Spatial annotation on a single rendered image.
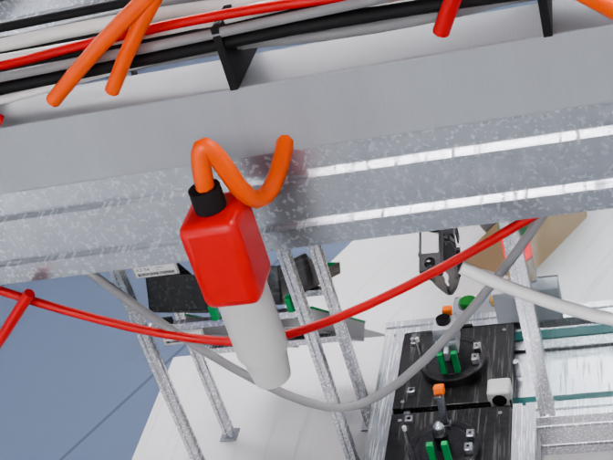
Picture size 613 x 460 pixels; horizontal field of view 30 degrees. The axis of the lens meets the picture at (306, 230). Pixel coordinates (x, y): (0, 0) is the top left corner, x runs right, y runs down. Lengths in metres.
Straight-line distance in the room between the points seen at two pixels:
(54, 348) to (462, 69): 4.02
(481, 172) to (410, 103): 0.08
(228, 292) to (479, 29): 0.26
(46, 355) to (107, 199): 3.79
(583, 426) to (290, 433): 0.65
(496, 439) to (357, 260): 0.92
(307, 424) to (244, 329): 1.69
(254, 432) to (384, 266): 0.63
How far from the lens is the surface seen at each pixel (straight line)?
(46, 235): 1.00
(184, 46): 0.86
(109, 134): 0.91
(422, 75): 0.83
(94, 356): 4.60
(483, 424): 2.26
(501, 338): 2.45
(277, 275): 2.12
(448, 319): 2.33
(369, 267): 2.96
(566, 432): 2.29
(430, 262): 2.29
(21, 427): 4.43
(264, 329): 0.87
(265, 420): 2.59
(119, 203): 0.96
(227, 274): 0.83
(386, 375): 2.44
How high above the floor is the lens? 2.50
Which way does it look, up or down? 31 degrees down
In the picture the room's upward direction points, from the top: 18 degrees counter-clockwise
